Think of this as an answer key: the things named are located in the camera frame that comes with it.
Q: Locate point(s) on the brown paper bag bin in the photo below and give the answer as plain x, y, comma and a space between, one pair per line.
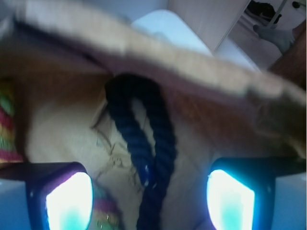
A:
60, 55

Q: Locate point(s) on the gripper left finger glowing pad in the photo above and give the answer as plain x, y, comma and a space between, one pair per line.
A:
60, 196

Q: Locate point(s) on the person's socked foot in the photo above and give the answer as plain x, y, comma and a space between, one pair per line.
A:
282, 39

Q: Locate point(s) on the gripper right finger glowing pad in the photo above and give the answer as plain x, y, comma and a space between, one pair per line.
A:
240, 194

